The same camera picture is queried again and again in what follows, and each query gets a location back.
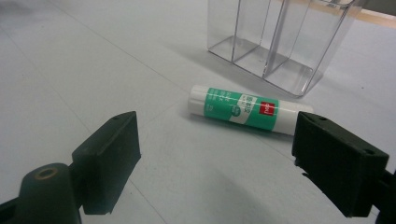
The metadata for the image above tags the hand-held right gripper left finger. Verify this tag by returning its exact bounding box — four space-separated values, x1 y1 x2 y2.
71 110 142 216

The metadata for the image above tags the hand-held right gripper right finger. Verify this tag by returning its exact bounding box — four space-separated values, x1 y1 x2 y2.
290 111 390 218

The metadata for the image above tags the green and white glue stick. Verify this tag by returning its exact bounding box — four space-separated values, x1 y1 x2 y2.
187 84 315 136

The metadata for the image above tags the clear plastic compartment organizer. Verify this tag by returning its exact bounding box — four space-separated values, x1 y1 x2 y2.
206 0 366 99

